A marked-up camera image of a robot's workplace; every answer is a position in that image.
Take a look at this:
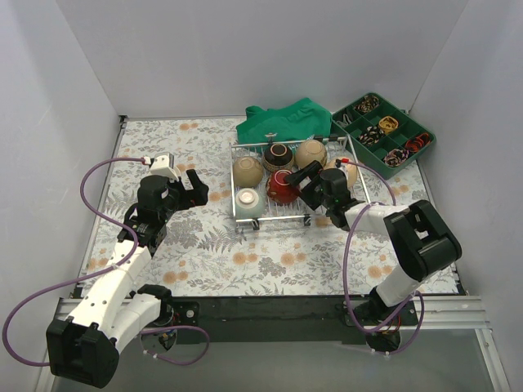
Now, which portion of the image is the red floral bowl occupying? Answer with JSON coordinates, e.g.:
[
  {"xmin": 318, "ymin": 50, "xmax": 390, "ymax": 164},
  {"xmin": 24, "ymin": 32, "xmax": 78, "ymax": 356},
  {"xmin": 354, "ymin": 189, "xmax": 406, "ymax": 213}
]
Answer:
[{"xmin": 266, "ymin": 169, "xmax": 300, "ymax": 205}]

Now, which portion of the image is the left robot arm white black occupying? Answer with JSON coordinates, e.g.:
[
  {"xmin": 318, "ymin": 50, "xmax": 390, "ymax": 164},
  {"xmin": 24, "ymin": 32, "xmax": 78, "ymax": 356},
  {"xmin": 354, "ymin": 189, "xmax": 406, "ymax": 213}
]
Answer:
[{"xmin": 46, "ymin": 169, "xmax": 208, "ymax": 388}]

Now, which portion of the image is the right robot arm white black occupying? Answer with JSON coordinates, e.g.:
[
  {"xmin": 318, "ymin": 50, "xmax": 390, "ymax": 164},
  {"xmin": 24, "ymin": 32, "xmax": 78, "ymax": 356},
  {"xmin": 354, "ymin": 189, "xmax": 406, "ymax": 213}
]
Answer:
[{"xmin": 284, "ymin": 158, "xmax": 463, "ymax": 325}]

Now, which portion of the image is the beige bowl back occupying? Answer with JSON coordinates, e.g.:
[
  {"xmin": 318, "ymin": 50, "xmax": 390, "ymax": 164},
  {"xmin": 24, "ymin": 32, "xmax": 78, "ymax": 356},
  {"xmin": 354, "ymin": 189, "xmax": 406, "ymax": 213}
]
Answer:
[{"xmin": 294, "ymin": 140, "xmax": 328, "ymax": 169}]

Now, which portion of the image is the beige bowl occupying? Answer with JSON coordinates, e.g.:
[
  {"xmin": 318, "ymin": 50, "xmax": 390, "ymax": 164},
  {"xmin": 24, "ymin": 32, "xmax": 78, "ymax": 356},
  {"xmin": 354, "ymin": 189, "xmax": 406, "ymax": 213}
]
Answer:
[
  {"xmin": 233, "ymin": 157, "xmax": 264, "ymax": 188},
  {"xmin": 324, "ymin": 157, "xmax": 358, "ymax": 189},
  {"xmin": 294, "ymin": 140, "xmax": 328, "ymax": 169}
]

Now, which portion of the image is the beige bowl right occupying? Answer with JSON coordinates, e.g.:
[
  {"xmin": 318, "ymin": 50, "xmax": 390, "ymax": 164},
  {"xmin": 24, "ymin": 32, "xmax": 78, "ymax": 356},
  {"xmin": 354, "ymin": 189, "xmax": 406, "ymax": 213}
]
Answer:
[{"xmin": 324, "ymin": 157, "xmax": 358, "ymax": 189}]

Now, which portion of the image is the dark brown patterned bowl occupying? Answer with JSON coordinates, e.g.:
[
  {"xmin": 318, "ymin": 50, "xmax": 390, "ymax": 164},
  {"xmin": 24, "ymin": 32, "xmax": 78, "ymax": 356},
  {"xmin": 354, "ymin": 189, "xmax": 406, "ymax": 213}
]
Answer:
[{"xmin": 262, "ymin": 143, "xmax": 294, "ymax": 172}]

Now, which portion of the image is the green cloth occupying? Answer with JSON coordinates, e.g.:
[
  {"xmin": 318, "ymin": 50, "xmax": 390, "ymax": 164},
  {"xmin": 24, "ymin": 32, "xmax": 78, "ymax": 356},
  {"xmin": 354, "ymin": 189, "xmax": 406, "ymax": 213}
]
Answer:
[{"xmin": 236, "ymin": 98, "xmax": 332, "ymax": 144}]

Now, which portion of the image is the mint green dotted bowl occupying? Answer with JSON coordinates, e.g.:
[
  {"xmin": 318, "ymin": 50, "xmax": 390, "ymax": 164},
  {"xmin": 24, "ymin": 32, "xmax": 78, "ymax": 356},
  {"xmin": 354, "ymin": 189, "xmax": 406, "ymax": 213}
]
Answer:
[{"xmin": 235, "ymin": 188, "xmax": 266, "ymax": 219}]

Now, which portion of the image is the beige bowl left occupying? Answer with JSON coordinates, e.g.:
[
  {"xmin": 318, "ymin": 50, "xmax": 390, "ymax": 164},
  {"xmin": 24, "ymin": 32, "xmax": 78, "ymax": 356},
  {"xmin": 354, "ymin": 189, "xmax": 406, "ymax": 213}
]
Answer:
[{"xmin": 233, "ymin": 157, "xmax": 264, "ymax": 188}]

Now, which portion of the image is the floral patterned table mat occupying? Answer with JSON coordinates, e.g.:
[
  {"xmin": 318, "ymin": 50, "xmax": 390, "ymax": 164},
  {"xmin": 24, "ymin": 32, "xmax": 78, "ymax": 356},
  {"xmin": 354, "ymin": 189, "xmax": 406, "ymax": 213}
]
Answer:
[{"xmin": 79, "ymin": 116, "xmax": 461, "ymax": 297}]

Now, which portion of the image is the green divided organizer tray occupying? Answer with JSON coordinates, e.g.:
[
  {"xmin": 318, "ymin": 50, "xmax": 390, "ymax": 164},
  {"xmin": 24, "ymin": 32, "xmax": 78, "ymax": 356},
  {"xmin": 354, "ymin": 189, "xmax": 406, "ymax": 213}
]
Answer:
[{"xmin": 332, "ymin": 92, "xmax": 436, "ymax": 179}]

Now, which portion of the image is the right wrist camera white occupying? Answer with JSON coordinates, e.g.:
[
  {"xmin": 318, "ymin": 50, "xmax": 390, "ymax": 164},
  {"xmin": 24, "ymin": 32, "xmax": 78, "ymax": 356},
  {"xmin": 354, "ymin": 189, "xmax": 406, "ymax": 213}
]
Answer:
[{"xmin": 333, "ymin": 158, "xmax": 351, "ymax": 168}]

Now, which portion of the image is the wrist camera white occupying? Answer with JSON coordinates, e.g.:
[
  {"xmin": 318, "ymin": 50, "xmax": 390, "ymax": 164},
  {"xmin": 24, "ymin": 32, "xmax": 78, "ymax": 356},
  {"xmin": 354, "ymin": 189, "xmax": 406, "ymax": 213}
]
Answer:
[
  {"xmin": 143, "ymin": 152, "xmax": 181, "ymax": 181},
  {"xmin": 333, "ymin": 158, "xmax": 351, "ymax": 168}
]

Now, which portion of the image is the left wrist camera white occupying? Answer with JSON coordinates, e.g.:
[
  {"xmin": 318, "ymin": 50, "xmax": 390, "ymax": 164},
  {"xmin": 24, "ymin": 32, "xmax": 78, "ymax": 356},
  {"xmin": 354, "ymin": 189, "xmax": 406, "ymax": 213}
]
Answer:
[{"xmin": 143, "ymin": 152, "xmax": 181, "ymax": 181}]

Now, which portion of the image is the metal wire dish rack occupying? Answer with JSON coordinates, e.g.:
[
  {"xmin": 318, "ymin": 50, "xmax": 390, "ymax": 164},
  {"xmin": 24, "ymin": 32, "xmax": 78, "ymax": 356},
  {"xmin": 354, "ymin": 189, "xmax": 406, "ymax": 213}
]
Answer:
[{"xmin": 230, "ymin": 136, "xmax": 357, "ymax": 230}]

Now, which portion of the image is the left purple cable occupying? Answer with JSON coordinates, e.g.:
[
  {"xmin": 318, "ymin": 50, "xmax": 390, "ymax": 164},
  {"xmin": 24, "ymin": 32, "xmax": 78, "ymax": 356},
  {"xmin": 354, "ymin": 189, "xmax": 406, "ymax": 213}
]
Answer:
[{"xmin": 2, "ymin": 157, "xmax": 210, "ymax": 367}]

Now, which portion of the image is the black floral hair tie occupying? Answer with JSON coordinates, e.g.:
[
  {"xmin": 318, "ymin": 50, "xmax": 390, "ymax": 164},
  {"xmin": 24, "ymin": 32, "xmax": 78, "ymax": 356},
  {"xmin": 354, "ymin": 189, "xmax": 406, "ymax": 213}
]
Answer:
[{"xmin": 357, "ymin": 126, "xmax": 385, "ymax": 148}]

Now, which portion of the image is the black gold hair tie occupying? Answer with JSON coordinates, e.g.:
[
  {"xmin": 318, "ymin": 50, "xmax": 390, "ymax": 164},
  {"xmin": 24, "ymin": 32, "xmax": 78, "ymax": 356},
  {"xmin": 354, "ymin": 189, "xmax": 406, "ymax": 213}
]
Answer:
[{"xmin": 353, "ymin": 95, "xmax": 381, "ymax": 114}]

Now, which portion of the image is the orange black hair tie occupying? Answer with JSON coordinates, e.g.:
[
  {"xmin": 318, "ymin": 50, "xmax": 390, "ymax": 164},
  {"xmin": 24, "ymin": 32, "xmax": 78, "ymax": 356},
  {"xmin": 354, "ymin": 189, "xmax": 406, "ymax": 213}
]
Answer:
[{"xmin": 405, "ymin": 132, "xmax": 431, "ymax": 154}]

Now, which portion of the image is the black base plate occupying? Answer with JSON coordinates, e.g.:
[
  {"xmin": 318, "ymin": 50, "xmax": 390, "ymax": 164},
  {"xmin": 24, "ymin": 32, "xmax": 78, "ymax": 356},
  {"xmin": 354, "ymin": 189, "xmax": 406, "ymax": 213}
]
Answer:
[{"xmin": 170, "ymin": 296, "xmax": 365, "ymax": 345}]

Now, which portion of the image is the aluminium front rail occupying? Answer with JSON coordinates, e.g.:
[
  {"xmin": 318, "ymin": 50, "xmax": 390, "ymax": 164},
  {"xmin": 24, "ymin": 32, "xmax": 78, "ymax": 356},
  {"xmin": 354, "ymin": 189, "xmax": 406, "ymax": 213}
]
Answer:
[{"xmin": 55, "ymin": 294, "xmax": 491, "ymax": 334}]

